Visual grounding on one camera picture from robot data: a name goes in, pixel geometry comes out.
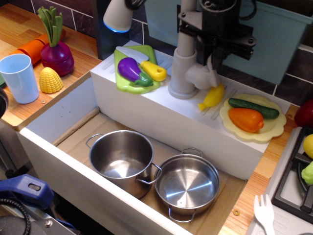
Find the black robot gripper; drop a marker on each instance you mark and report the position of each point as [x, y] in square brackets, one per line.
[218, 31]

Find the grey toy faucet with lever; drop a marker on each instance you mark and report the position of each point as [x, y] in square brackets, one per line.
[188, 75]

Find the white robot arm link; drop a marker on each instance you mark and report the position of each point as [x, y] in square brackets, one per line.
[118, 17]

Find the yellow toy banana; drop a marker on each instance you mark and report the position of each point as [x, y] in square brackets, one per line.
[213, 97]

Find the green plastic cutting board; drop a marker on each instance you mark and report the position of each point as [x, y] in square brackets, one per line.
[124, 85]

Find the teal plastic bin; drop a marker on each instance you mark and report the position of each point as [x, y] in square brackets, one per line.
[279, 26]

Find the purple toy eggplant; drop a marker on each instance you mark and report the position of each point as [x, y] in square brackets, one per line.
[129, 69]

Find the green toy cucumber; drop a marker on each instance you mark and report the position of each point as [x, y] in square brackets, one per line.
[267, 113]

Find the pale yellow scalloped plate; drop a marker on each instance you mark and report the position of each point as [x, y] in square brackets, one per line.
[272, 127]

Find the white toy sink unit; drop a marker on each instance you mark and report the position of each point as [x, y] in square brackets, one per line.
[174, 122]

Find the yellow toy lemon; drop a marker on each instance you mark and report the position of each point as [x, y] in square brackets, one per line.
[308, 145]

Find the shallow stainless steel pan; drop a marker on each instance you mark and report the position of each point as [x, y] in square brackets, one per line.
[187, 184]

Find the black toy stove grate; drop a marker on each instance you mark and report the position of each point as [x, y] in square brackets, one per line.
[292, 194]

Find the tall stainless steel pot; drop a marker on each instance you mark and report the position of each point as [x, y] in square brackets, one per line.
[125, 158]

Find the red toy beet with leaves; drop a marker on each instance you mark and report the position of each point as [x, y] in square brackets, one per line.
[53, 23]

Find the light green toy vegetable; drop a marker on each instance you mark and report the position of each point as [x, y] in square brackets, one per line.
[307, 174]

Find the yellow toy corn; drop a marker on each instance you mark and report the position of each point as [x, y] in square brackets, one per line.
[49, 81]

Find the white plastic fork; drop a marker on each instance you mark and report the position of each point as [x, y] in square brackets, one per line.
[264, 213]

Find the orange wooden toy carrot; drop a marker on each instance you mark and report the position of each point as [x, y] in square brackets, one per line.
[40, 49]

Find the light blue plastic cup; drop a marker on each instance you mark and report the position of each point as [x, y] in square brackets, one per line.
[18, 73]

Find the toy knife yellow handle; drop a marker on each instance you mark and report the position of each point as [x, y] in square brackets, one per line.
[144, 56]

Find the blue clamp handle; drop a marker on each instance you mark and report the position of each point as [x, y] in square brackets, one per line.
[27, 190]

